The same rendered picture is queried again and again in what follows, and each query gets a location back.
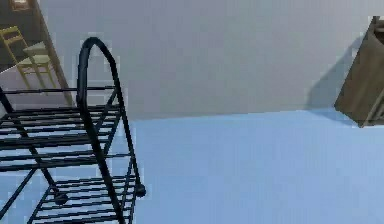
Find black wire shelf cart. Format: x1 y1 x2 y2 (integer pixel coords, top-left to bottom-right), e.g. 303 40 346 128
0 36 147 224

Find brown wooden cabinet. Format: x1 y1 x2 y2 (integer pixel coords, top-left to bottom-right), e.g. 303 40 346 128
333 15 384 129

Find yellow wooden chair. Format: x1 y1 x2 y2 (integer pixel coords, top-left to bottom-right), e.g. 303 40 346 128
0 25 58 91

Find brown framed wall picture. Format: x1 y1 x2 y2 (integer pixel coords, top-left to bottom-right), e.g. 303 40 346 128
9 0 32 12

